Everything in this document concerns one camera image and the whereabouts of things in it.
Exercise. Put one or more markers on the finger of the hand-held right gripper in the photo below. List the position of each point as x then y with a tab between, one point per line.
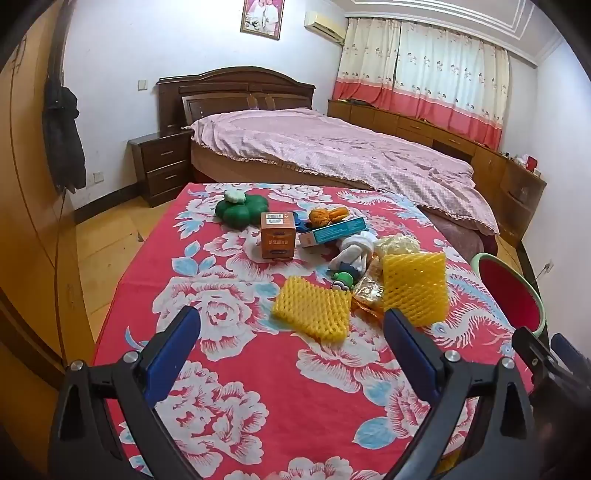
572	357
535	360

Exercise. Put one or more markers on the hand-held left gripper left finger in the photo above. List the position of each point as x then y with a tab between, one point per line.
173	350

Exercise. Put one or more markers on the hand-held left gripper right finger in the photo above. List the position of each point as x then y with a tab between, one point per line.
411	350

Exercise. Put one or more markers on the yellow foam net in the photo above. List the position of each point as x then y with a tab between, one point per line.
415	288
311	309

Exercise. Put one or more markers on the amber plastic wrapper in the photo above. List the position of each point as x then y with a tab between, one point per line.
369	293

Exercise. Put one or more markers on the green-rimmed red bin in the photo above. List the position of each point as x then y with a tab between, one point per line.
508	290

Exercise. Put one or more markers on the teal box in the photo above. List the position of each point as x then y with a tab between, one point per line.
332	231

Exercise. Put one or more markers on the orange box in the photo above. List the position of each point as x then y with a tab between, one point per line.
277	237

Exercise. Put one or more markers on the orange net bag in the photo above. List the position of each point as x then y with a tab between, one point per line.
325	216

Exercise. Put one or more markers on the red floral tablecloth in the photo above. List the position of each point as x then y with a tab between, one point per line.
258	392

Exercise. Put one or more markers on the small green toy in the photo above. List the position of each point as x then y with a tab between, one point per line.
344	279

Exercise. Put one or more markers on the maroon pillow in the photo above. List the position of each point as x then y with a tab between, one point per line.
487	242

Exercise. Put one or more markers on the green flower toy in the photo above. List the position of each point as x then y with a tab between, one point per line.
240	214

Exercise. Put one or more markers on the blue fidget spinner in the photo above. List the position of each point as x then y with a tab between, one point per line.
302	226

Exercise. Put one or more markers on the wooden corner shelf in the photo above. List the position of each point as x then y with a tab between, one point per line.
521	189

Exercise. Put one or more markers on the dark wooden nightstand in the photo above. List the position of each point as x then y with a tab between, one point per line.
161	166

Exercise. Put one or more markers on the red box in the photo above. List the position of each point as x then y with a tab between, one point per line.
532	163

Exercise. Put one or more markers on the wooden wardrobe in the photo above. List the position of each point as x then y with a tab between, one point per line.
27	207

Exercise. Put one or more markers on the pink checked quilt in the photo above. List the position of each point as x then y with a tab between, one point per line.
346	152

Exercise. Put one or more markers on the long wooden cabinet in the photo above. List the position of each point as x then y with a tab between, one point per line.
415	127

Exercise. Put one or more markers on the dark hanging jacket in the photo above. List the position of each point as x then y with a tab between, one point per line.
64	138

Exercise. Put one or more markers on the dark wooden headboard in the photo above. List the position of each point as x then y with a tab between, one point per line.
231	90

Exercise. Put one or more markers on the cream and red curtain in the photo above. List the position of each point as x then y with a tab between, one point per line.
367	64
455	83

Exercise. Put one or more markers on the wall air conditioner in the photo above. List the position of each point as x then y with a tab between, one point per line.
325	25

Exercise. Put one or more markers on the framed wall photo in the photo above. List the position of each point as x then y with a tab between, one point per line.
261	18

